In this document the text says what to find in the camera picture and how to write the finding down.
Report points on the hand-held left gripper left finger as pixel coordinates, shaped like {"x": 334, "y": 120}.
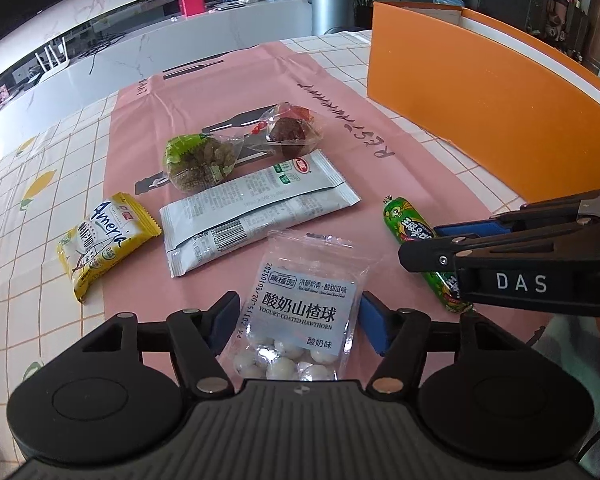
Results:
{"x": 225, "y": 317}

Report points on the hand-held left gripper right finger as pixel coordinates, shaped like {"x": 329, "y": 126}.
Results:
{"x": 375, "y": 322}

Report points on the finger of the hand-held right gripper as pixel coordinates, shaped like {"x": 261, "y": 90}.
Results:
{"x": 460, "y": 230}
{"x": 430, "y": 255}

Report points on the green sausage stick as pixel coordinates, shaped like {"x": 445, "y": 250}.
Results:
{"x": 410, "y": 225}

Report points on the clear white-ball candy packet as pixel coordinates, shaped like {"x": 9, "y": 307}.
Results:
{"x": 300, "y": 310}

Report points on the grey foil packet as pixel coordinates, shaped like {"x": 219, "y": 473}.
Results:
{"x": 260, "y": 205}

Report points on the orange cardboard box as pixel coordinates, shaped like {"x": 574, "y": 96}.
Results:
{"x": 455, "y": 85}

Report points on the yellow wafer packet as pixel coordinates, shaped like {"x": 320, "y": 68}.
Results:
{"x": 100, "y": 242}

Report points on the green clear nut-ball packet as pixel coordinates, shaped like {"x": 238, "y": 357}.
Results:
{"x": 197, "y": 162}

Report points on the clear red hawthorn packet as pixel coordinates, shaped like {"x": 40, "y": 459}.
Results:
{"x": 287, "y": 132}

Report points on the pink bottle-print table runner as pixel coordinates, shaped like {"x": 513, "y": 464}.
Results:
{"x": 330, "y": 85}

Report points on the silver trash can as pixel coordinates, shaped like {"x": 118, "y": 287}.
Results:
{"x": 332, "y": 7}

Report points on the white marble television cabinet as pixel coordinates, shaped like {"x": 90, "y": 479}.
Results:
{"x": 155, "y": 45}

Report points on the white flat device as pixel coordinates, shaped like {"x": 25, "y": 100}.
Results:
{"x": 227, "y": 6}

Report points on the white router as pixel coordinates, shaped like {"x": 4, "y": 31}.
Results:
{"x": 52, "y": 57}

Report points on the small red box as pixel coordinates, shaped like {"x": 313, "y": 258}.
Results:
{"x": 190, "y": 4}

